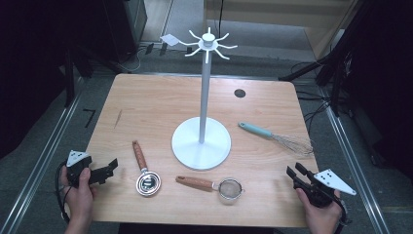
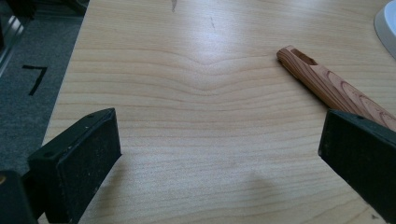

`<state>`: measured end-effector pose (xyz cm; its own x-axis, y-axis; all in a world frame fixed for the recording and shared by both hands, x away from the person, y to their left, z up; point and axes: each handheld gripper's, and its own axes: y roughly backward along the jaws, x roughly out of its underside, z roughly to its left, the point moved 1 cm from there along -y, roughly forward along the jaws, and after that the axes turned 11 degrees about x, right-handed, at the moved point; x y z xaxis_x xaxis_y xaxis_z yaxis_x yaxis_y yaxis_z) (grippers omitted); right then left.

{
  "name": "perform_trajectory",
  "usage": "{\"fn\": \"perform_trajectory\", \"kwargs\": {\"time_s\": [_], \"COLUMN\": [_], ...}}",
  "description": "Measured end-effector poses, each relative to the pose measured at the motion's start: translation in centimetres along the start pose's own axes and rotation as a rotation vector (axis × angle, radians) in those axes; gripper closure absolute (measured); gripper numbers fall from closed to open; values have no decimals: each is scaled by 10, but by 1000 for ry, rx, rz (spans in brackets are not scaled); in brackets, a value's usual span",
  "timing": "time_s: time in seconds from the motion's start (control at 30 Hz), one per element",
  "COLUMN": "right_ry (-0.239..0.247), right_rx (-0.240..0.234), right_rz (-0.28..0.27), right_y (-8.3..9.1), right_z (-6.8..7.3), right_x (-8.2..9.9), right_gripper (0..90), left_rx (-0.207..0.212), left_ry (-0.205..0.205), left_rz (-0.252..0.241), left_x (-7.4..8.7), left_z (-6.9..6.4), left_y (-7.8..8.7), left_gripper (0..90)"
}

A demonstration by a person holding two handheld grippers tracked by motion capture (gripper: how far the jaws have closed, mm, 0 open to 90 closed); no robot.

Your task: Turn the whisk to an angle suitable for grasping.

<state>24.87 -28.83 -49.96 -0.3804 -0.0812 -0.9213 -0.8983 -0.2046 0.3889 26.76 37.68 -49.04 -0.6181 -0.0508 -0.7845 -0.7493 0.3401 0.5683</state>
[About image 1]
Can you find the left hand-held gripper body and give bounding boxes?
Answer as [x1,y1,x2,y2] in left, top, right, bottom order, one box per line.
[65,149,94,189]

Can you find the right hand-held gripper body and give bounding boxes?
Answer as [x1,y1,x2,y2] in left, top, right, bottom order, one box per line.
[293,169,357,209]

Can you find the wooden handled round metal spoon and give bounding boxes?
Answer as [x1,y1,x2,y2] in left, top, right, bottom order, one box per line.
[131,139,163,198]

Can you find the teal handled wire whisk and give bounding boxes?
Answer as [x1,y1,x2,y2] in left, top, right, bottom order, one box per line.
[238,121,315,157]

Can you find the wooden handled mesh strainer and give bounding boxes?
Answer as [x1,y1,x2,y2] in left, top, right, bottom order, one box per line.
[175,175,244,206]

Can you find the white utensil rack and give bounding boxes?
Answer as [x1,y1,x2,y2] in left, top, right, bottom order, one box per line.
[170,26,239,172]

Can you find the person's left hand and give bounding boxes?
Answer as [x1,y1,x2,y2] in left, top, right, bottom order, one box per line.
[58,165,98,225]

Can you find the person's right hand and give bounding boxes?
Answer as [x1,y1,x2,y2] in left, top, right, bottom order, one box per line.
[295,187,344,234]

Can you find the black metal stand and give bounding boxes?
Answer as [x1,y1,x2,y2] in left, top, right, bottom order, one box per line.
[278,0,374,118]

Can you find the black cabinet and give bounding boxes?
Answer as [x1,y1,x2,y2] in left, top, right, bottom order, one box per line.
[102,0,148,64]

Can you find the white paper tag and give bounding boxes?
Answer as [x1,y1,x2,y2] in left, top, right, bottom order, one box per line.
[160,33,180,47]

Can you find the light wooden shelf unit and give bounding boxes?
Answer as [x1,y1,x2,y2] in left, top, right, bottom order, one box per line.
[204,0,362,61]

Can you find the metal floor rail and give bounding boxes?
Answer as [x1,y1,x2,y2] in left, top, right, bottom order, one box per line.
[0,94,83,234]
[319,87,392,234]

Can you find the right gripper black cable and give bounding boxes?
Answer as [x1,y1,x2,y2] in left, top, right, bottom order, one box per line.
[334,197,354,234]

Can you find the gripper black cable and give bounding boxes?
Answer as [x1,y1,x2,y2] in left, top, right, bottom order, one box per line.
[55,161,72,224]
[334,197,354,234]

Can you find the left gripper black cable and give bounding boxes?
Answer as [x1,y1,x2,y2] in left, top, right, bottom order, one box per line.
[55,161,72,224]

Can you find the black floor cables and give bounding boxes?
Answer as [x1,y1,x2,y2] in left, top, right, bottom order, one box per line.
[290,60,333,135]

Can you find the white floor cable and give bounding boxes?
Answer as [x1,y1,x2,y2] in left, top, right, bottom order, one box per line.
[116,48,144,74]

